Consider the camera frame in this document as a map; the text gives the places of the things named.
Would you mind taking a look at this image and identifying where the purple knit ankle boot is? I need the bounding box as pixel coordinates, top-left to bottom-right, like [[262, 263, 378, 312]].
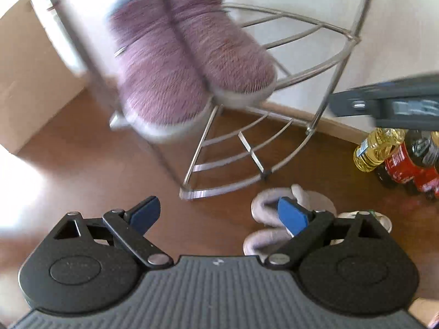
[[165, 0, 278, 110], [108, 0, 213, 143]]

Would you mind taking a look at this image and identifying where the brown cardboard box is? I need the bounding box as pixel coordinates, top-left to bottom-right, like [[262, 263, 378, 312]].
[[0, 0, 86, 155]]

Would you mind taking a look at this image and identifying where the yellow cooking oil bottle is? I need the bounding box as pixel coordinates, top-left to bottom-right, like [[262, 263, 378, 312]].
[[353, 127, 407, 174]]

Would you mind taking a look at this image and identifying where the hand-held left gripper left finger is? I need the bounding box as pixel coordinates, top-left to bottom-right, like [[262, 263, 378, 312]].
[[53, 195, 174, 268]]

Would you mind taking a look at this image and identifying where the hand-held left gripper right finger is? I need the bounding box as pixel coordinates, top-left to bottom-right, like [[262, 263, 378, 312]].
[[266, 197, 392, 270]]

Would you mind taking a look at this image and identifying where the taupe fleece slipper white label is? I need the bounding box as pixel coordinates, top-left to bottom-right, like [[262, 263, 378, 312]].
[[250, 184, 338, 228]]

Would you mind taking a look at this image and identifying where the metal corner shoe rack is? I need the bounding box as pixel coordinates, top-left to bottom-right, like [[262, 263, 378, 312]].
[[36, 0, 378, 201]]

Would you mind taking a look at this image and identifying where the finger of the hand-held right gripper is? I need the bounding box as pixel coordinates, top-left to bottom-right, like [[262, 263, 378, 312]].
[[328, 86, 388, 120]]

